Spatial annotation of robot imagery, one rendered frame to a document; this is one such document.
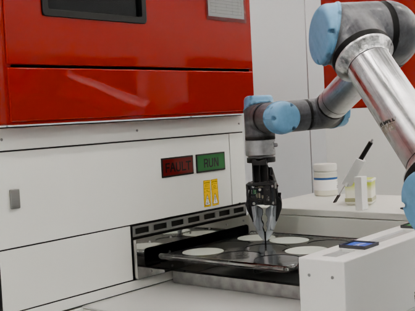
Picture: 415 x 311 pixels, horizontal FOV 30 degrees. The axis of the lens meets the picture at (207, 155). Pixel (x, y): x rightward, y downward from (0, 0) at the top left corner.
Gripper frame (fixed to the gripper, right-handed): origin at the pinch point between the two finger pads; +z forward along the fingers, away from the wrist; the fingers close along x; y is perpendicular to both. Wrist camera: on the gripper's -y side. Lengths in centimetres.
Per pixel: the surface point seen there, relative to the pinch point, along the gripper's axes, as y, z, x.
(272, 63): -291, -61, -21
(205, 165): -3.9, -18.2, -15.3
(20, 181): 46, -20, -45
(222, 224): -7.6, -1.8, -12.1
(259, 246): 8.5, 1.4, -0.7
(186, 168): 2.4, -18.0, -18.9
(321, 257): 55, -5, 16
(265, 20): -287, -87, -24
